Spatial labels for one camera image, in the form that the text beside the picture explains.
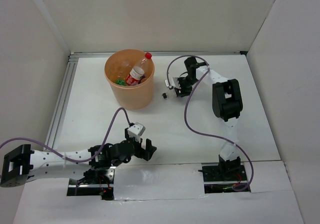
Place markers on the orange plastic bin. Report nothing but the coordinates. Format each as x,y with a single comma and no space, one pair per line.
130,97

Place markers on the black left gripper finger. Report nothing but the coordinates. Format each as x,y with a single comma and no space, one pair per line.
149,150
128,138

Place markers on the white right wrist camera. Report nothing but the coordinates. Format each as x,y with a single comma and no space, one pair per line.
172,82

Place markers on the aluminium frame rail left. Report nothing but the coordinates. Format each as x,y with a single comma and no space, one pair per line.
59,113

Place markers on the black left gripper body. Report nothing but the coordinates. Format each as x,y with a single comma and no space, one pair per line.
138,152

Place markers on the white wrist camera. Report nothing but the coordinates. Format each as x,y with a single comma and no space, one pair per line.
136,130
172,82

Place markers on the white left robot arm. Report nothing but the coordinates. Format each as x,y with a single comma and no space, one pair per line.
23,165

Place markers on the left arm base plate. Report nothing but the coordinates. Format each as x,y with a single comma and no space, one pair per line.
94,183

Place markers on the aluminium frame rail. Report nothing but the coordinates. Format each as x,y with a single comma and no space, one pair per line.
160,53
59,113

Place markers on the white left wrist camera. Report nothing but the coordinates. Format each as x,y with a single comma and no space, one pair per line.
136,130

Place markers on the green plastic bottle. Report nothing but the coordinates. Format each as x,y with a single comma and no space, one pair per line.
120,82

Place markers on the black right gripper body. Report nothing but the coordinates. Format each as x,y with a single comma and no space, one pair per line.
191,81

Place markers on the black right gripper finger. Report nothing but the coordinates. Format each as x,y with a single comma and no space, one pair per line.
182,81
183,92

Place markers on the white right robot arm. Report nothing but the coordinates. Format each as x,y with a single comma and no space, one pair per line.
227,105

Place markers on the aluminium frame rail back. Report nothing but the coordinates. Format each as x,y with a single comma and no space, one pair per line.
160,53

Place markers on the clear bottle red label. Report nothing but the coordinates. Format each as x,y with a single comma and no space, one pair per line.
139,69

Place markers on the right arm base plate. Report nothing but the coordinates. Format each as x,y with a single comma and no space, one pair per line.
218,178

